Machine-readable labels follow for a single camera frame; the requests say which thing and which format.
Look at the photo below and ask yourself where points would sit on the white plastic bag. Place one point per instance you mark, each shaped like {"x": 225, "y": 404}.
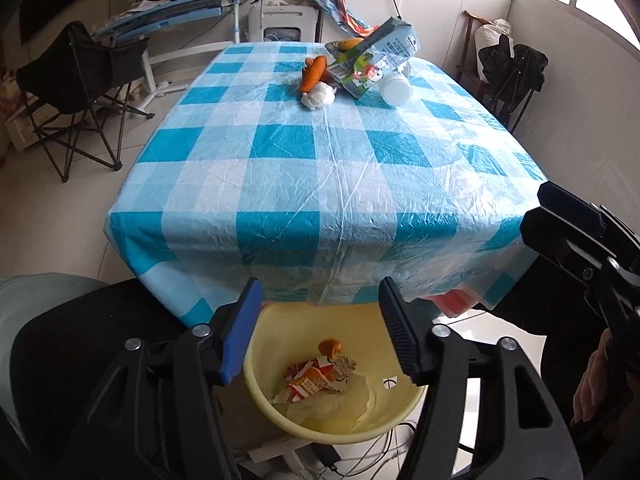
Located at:
{"x": 492, "y": 35}

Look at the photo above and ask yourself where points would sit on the person's right hand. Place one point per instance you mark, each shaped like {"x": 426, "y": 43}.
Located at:
{"x": 595, "y": 385}

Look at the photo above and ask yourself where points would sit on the blue study desk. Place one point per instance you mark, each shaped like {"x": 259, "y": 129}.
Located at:
{"x": 175, "y": 12}

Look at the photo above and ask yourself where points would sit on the small orange brown lump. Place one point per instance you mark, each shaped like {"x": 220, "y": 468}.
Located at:
{"x": 331, "y": 346}

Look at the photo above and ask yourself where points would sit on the orange carrot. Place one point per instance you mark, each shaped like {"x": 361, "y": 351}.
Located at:
{"x": 314, "y": 72}

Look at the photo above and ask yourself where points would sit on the pale green seat cushion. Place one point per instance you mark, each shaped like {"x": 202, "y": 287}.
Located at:
{"x": 30, "y": 300}

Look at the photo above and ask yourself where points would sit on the blue checked tablecloth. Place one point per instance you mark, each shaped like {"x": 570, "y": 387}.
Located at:
{"x": 300, "y": 185}

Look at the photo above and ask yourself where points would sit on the colourful printed tote bag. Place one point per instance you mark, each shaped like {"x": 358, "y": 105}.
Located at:
{"x": 340, "y": 5}

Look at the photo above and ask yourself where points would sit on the dark wooden chair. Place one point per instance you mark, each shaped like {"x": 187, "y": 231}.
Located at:
{"x": 467, "y": 55}

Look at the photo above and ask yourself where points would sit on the black folded chair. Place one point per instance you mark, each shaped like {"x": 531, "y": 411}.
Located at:
{"x": 515, "y": 70}

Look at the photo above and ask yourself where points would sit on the black folding camp chair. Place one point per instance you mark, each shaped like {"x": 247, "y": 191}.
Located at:
{"x": 75, "y": 80}

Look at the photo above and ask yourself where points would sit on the black power adapter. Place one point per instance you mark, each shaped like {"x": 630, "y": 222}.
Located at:
{"x": 327, "y": 455}

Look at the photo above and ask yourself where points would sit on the loose papers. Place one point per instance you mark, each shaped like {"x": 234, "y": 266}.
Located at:
{"x": 145, "y": 6}

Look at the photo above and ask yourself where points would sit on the dark fruit plate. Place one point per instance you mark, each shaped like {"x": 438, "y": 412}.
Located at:
{"x": 332, "y": 49}

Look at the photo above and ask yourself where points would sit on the white plastic bottle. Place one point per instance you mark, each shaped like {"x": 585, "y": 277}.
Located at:
{"x": 396, "y": 90}

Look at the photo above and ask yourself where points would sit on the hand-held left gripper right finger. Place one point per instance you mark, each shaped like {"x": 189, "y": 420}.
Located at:
{"x": 400, "y": 335}

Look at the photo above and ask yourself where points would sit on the white plastic storage stool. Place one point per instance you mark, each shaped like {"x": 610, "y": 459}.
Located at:
{"x": 282, "y": 20}

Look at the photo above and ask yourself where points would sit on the red printed wrapper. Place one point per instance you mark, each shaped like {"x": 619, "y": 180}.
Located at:
{"x": 312, "y": 380}

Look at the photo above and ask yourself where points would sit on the white cabinet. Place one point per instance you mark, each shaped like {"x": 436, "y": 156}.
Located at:
{"x": 450, "y": 10}

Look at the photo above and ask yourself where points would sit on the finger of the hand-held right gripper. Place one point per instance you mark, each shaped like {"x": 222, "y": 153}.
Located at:
{"x": 555, "y": 240}
{"x": 570, "y": 205}

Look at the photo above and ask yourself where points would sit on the yellow plastic bucket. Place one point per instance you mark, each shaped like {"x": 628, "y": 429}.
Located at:
{"x": 300, "y": 325}

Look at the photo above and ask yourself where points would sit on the cartoon printed snack bag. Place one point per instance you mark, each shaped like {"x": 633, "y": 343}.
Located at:
{"x": 360, "y": 77}

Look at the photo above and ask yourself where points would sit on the yellow mango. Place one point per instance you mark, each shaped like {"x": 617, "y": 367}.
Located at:
{"x": 350, "y": 43}

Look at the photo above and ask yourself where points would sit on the low white television stand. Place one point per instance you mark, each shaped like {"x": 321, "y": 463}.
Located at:
{"x": 17, "y": 120}

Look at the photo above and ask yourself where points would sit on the person's black trousers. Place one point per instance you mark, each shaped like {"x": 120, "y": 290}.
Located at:
{"x": 75, "y": 320}

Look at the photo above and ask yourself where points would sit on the white tissue ball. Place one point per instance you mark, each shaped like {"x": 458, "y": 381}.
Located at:
{"x": 317, "y": 96}

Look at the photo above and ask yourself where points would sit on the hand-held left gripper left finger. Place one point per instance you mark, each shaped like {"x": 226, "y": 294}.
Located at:
{"x": 240, "y": 335}

